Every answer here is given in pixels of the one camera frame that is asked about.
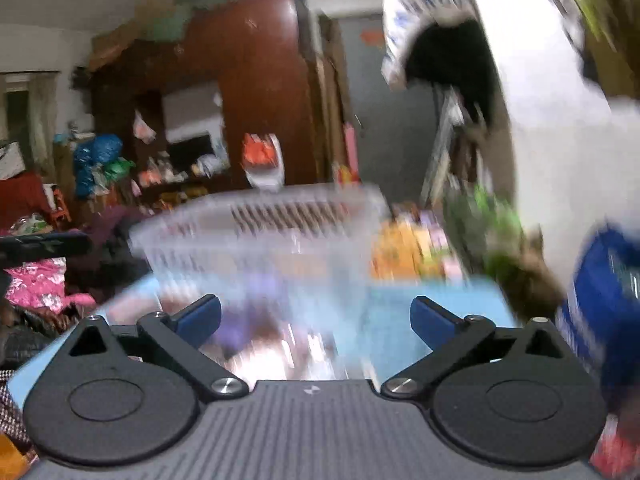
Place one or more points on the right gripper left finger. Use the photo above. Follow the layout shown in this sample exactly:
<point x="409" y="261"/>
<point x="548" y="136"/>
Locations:
<point x="174" y="342"/>

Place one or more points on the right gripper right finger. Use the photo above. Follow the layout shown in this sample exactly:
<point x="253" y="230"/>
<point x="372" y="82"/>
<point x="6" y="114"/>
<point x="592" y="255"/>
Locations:
<point x="454" y="343"/>

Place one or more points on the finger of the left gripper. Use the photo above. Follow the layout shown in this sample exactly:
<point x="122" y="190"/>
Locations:
<point x="17" y="250"/>

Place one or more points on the clear plastic basket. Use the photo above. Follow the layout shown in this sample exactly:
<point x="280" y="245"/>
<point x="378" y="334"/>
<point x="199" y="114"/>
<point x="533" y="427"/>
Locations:
<point x="290" y="268"/>

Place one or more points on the pink floral bedding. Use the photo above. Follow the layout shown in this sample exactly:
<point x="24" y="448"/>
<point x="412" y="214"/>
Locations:
<point x="41" y="285"/>

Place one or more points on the blue table mat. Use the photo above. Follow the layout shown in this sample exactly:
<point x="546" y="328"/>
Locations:
<point x="390" y="319"/>

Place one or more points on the dark maroon clothes pile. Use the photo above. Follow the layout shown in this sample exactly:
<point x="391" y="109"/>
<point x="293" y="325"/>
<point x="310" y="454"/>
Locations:
<point x="110" y="266"/>

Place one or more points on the orange yellow blanket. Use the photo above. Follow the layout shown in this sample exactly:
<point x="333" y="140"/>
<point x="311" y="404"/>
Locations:
<point x="404" y="251"/>

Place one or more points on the green patterned bag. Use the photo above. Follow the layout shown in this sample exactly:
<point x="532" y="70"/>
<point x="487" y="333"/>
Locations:
<point x="488" y="236"/>

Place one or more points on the blue plastic bag pile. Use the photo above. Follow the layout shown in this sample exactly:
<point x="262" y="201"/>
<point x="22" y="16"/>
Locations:
<point x="97" y="163"/>

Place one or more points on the blue shopping bag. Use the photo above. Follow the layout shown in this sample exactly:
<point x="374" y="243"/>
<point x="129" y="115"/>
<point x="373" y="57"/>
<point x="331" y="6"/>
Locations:
<point x="599" y="319"/>

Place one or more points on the black television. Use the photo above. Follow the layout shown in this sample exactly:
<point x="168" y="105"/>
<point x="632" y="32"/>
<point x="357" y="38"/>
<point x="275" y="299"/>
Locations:
<point x="185" y="153"/>

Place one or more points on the red white hanging bag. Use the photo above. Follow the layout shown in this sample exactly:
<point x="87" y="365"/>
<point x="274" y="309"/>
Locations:
<point x="262" y="161"/>

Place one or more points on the dark red wooden wardrobe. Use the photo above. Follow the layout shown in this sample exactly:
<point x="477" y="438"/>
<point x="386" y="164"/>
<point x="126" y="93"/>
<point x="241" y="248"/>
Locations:
<point x="251" y="50"/>

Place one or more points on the grey door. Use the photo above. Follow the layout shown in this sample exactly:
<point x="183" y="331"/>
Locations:
<point x="396" y="129"/>

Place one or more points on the white black hanging jacket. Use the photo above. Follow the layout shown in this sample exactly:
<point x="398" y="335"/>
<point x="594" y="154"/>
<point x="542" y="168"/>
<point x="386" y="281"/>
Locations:
<point x="440" y="42"/>

